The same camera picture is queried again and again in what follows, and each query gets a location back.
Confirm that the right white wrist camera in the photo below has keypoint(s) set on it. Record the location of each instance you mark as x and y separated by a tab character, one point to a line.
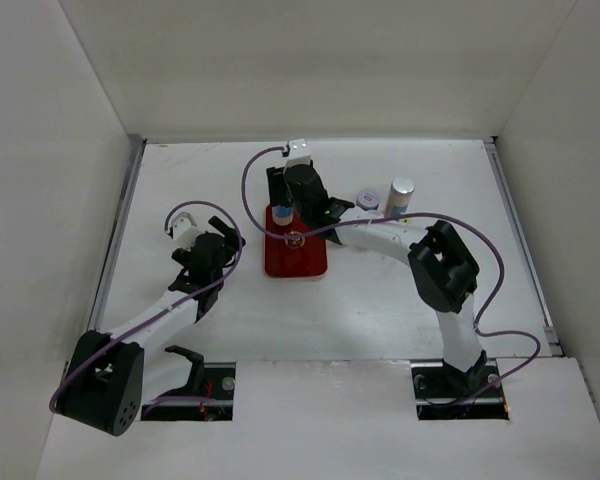
297	152

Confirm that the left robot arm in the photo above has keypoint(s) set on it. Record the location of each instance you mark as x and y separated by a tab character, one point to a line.
105	379

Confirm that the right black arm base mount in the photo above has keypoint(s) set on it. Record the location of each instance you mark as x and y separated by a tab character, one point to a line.
463	383

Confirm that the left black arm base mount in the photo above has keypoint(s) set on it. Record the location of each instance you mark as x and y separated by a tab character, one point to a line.
195	375

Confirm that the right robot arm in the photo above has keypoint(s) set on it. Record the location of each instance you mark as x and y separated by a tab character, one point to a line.
443	269

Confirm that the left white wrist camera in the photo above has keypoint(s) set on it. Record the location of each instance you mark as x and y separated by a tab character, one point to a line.
182	227

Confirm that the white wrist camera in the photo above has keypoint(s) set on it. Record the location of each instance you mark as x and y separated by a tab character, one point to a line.
182	227
297	152

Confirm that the red rectangular tray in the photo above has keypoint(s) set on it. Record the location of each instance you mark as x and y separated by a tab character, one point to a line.
293	259

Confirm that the tall silver lid spice jar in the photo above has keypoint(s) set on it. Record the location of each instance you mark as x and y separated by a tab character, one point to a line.
399	196

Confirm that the silver lid blue label jar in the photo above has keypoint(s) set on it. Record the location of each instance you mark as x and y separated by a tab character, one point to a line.
282	215

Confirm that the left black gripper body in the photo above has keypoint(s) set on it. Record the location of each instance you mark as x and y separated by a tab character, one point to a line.
230	242

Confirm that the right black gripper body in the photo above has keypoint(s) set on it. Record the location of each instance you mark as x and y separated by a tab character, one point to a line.
304	215

